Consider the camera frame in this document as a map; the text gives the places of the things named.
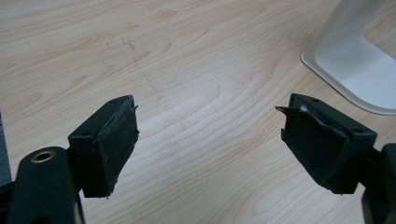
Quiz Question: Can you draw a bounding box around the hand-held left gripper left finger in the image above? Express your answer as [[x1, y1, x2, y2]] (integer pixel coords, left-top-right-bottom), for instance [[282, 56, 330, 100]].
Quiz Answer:
[[67, 94, 140, 199]]

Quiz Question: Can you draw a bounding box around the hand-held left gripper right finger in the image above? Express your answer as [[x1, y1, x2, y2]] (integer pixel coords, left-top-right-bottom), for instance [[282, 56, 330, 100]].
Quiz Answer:
[[275, 92, 378, 195]]

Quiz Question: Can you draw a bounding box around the white plastic stand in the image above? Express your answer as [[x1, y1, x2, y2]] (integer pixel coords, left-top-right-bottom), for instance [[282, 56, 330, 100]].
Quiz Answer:
[[300, 0, 396, 117]]

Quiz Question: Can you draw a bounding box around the dark grey object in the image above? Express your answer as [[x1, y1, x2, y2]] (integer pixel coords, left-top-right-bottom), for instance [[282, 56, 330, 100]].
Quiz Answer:
[[0, 111, 13, 188]]

